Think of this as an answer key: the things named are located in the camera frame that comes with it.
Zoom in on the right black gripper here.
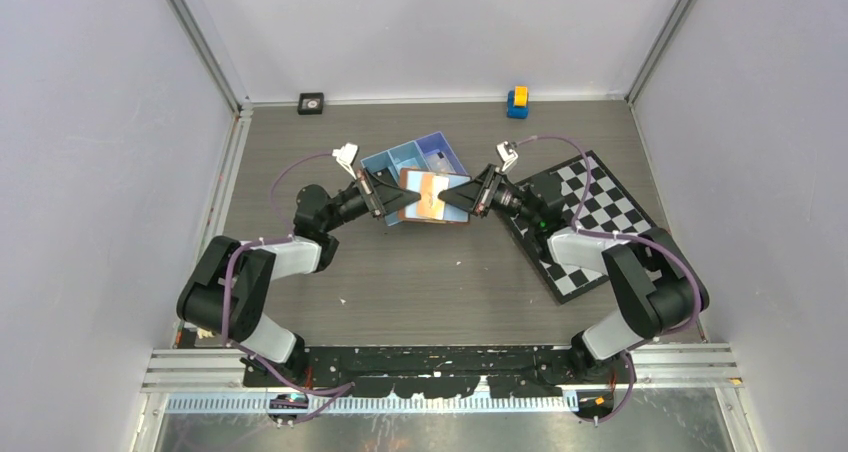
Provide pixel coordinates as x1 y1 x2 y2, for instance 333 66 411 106
438 165 540 227

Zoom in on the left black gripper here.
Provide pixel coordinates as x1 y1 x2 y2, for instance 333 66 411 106
322 168 420 234

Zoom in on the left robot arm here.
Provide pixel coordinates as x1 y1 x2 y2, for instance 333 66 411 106
176 170 421 386

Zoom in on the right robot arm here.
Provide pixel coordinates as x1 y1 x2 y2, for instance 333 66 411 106
438 165 709 383

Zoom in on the white item in box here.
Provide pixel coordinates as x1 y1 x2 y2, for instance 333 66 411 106
425 150 463 174

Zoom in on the blue three-compartment organizer box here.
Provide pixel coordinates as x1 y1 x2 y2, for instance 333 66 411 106
361 132 471 227

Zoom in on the blue yellow toy block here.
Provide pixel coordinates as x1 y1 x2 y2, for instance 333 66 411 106
506 86 529 119

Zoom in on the black white checkerboard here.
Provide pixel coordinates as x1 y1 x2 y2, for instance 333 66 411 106
497 151 656 304

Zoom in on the small black square object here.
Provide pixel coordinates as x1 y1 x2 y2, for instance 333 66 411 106
297 92 325 116

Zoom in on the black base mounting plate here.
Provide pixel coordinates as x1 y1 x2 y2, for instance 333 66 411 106
241 345 635 399

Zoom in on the small beige peg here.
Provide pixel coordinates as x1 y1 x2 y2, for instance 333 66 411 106
195 328 216 340

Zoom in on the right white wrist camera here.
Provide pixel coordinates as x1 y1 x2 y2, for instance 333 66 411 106
496 141 518 175

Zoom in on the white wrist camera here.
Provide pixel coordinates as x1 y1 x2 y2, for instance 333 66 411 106
496 141 518 175
331 142 359 179

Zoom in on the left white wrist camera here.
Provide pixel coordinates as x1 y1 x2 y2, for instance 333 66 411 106
331 142 359 179

